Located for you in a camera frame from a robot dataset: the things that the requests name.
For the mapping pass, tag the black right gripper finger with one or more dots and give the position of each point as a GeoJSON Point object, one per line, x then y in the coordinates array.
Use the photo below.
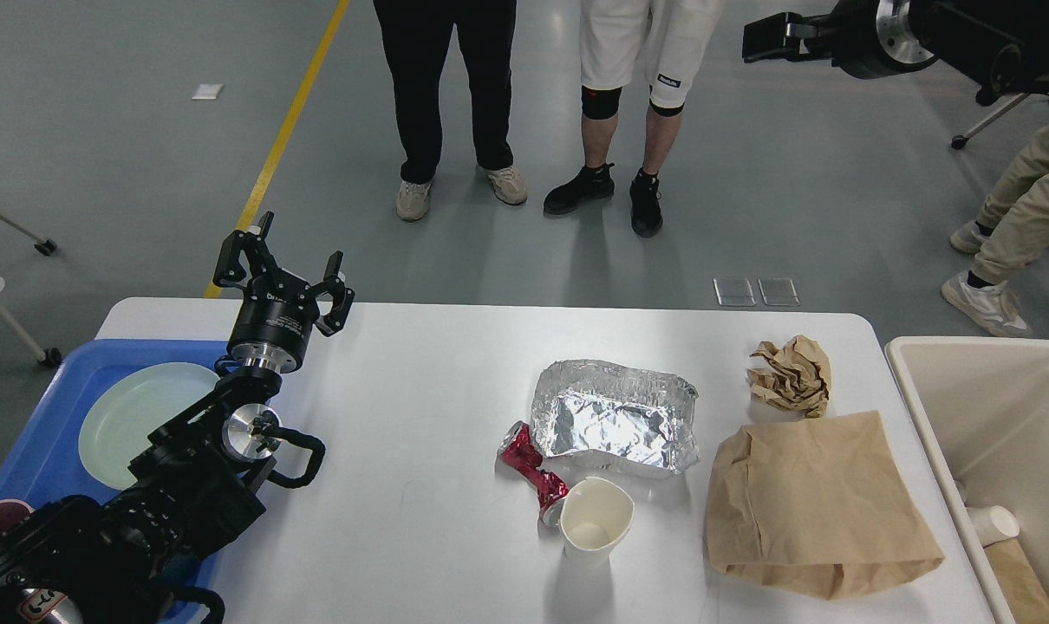
{"type": "Point", "coordinates": [779, 36]}

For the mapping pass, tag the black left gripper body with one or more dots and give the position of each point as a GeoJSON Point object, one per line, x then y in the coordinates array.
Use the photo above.
{"type": "Point", "coordinates": [270, 332]}

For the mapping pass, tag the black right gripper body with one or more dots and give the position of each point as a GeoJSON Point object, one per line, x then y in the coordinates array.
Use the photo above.
{"type": "Point", "coordinates": [872, 39]}

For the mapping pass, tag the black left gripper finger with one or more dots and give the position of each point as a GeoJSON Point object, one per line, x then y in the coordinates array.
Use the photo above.
{"type": "Point", "coordinates": [333, 284]}
{"type": "Point", "coordinates": [245, 262]}

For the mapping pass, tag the green plate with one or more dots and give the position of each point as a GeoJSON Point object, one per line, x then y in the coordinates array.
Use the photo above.
{"type": "Point", "coordinates": [117, 426]}

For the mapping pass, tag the aluminium foil tray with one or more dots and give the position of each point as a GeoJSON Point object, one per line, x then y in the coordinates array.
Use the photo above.
{"type": "Point", "coordinates": [603, 415]}

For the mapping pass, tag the brown paper ball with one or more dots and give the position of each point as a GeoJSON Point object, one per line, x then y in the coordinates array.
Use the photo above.
{"type": "Point", "coordinates": [797, 377]}

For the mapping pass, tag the brown paper bag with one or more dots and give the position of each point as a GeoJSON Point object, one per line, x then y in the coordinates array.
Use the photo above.
{"type": "Point", "coordinates": [815, 507]}

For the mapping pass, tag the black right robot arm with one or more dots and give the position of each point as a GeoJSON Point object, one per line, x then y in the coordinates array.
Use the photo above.
{"type": "Point", "coordinates": [1001, 45]}

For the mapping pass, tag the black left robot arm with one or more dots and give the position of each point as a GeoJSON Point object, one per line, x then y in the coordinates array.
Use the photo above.
{"type": "Point", "coordinates": [253, 434]}

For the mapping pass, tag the rolling stand leg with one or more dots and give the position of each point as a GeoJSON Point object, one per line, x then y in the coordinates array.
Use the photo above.
{"type": "Point", "coordinates": [43, 245]}

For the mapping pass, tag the person in khaki trousers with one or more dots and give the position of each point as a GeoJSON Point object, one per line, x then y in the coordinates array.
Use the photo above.
{"type": "Point", "coordinates": [1010, 231]}

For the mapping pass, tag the crushed red can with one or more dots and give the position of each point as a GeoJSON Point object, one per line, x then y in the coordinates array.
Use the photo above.
{"type": "Point", "coordinates": [518, 452]}

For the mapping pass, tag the grey floor plate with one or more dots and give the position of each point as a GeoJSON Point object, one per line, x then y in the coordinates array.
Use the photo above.
{"type": "Point", "coordinates": [734, 292]}
{"type": "Point", "coordinates": [779, 292]}

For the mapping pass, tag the blue plastic tray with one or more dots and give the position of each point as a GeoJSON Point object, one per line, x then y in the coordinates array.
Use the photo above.
{"type": "Point", "coordinates": [48, 416]}

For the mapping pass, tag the white paper cup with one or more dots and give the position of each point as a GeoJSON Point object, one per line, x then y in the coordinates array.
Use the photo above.
{"type": "Point", "coordinates": [597, 515]}

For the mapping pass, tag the beige plastic bin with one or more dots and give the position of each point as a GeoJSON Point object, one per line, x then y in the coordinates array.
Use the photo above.
{"type": "Point", "coordinates": [981, 408]}

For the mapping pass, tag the small white cup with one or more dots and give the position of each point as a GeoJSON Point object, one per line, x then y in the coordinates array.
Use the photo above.
{"type": "Point", "coordinates": [993, 524]}

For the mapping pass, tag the brown paper in bin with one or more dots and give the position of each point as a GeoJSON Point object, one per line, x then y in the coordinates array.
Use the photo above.
{"type": "Point", "coordinates": [1026, 597]}

